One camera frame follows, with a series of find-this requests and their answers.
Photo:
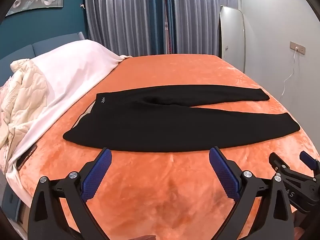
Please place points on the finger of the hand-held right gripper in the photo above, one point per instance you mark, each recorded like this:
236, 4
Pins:
308, 160
277, 161

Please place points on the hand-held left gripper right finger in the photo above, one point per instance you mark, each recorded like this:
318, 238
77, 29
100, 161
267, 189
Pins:
222, 172

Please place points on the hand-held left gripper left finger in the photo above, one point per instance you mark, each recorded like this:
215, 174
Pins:
100, 172

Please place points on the black pants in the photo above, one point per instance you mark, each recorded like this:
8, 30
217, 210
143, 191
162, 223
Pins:
162, 120

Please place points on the orange plush blanket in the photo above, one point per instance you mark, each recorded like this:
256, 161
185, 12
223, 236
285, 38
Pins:
155, 195

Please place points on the dark smartphone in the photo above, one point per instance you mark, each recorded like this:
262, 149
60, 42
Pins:
26, 157

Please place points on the white blanket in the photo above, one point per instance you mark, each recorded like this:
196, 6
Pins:
65, 75

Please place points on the cream quilted comforter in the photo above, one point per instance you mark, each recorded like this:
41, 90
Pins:
22, 97

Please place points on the standing mirror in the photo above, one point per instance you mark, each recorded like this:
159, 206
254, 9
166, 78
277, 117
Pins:
232, 37

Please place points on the blue padded headboard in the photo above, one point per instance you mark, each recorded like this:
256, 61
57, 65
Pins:
50, 45

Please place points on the grey curtain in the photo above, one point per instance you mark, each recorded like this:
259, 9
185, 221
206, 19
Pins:
200, 17
120, 17

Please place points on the blue curtain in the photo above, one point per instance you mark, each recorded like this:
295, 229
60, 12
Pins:
162, 10

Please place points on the beige wall socket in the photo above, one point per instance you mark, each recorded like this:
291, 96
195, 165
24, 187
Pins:
298, 48

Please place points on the silver wall art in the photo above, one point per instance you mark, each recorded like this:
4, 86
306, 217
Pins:
35, 1

